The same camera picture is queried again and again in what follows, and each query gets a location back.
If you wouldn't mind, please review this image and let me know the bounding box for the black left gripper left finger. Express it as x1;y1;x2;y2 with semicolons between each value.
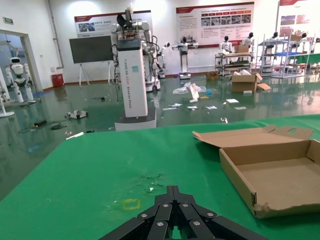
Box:
99;185;175;240

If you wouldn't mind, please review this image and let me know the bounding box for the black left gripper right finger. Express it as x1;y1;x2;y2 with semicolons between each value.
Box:
174;185;269;240

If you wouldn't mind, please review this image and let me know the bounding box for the open cardboard box on floor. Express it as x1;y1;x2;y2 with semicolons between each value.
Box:
229;72;272;94

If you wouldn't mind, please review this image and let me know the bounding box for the small cardboard box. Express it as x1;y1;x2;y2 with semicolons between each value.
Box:
205;70;219;81

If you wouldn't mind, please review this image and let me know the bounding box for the white stick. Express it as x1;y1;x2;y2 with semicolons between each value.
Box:
65;132;85;141

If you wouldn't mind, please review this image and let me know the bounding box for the white red paper bag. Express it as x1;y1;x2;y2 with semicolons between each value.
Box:
185;83;200;104

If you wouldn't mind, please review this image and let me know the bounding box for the grey device on floor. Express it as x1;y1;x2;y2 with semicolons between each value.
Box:
65;109;89;120

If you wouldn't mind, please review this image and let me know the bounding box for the clear plastic bag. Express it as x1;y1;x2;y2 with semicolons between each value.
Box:
172;82;207;96

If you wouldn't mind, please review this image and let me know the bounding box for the white column wheeled robot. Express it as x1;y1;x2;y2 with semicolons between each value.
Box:
109;3;164;132

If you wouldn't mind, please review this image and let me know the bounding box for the metal shelf rack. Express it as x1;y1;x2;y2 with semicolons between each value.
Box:
215;51;253;77

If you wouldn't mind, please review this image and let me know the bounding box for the small white robot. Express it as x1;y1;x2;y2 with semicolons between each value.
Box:
159;42;172;79

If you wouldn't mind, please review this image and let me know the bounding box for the red bin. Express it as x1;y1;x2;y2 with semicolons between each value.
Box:
51;73;64;89

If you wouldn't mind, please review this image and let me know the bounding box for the white shelving rack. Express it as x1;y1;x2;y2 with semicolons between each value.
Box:
257;33;314;79

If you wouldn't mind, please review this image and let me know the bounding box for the white stand base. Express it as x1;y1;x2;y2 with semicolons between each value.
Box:
0;67;16;119

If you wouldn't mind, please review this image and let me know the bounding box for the black display screen on stand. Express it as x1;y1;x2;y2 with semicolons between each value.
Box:
68;35;114;87

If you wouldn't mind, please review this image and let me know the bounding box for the distant green table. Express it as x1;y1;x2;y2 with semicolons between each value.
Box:
294;52;320;67

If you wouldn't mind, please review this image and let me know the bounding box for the cardboard box with torn wall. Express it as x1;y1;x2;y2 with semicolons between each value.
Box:
192;124;320;220

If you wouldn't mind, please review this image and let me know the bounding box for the white humanoid robot on pedestal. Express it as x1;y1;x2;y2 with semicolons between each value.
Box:
171;35;200;81

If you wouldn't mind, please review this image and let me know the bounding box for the red white wall info board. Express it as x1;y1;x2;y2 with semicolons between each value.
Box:
175;1;256;49

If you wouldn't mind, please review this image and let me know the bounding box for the white wall pipe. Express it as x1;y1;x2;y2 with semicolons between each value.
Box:
47;0;65;71

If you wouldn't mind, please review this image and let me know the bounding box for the wall poster with blue photo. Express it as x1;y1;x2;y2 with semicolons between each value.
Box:
73;10;154;39

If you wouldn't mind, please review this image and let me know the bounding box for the white door frame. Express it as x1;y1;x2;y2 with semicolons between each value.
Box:
0;29;44;94

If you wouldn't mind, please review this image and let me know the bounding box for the wall info board with photos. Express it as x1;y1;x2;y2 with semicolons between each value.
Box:
275;0;320;39

